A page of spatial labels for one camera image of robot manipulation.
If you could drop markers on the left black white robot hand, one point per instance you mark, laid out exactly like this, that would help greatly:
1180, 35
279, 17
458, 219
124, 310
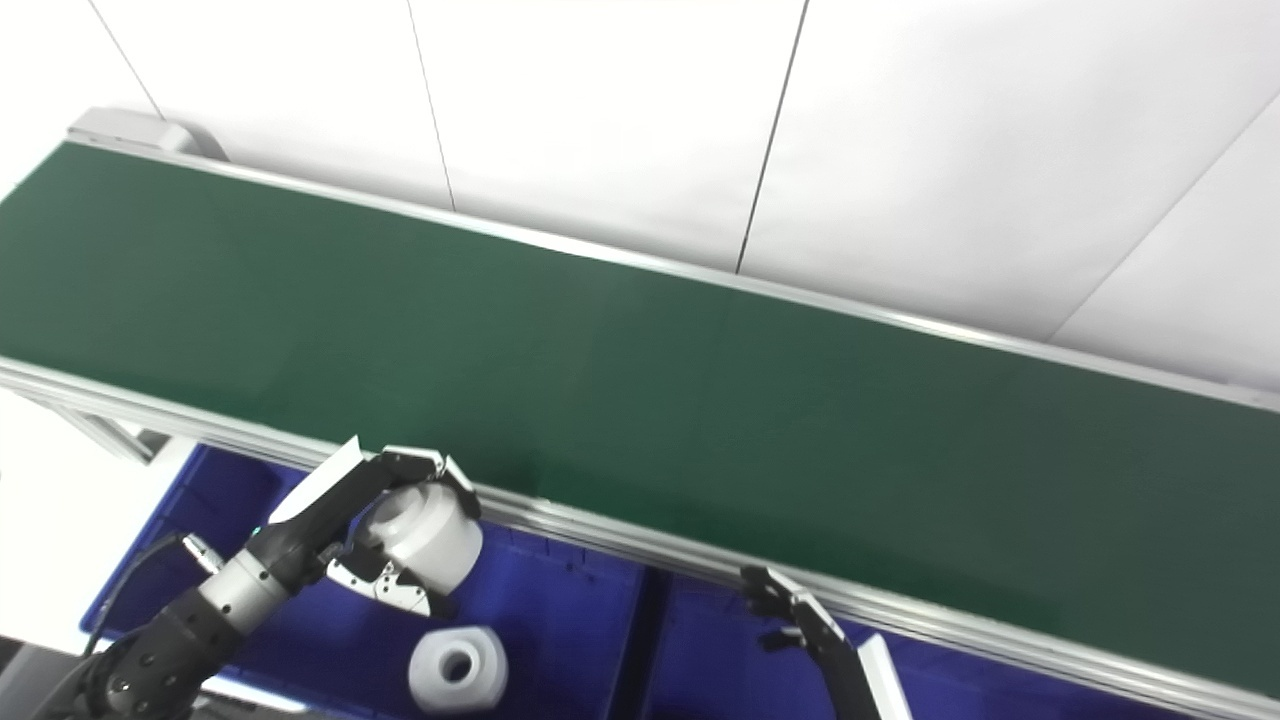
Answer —
320, 510

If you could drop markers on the white cylindrical plastic part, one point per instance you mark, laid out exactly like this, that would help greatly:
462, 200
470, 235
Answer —
458, 668
430, 535

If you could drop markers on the blue plastic bin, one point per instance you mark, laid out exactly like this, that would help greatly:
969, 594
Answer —
560, 620
740, 670

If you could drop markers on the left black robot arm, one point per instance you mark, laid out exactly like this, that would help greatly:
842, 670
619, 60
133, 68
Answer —
170, 640

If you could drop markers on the grey conveyor end housing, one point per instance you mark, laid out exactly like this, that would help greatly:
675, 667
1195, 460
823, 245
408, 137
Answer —
140, 130

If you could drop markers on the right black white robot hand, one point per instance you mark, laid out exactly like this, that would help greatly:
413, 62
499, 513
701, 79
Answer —
830, 640

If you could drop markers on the green conveyor belt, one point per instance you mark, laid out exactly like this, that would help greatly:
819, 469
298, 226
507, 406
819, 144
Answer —
620, 535
640, 400

